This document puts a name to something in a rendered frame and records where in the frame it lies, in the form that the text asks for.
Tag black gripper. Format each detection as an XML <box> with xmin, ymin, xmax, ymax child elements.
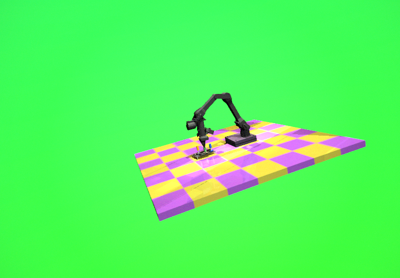
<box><xmin>197</xmin><ymin>127</ymin><xmax>209</xmax><ymax>148</ymax></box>

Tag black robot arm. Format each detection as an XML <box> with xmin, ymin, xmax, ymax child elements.
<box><xmin>186</xmin><ymin>93</ymin><xmax>251</xmax><ymax>138</ymax></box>

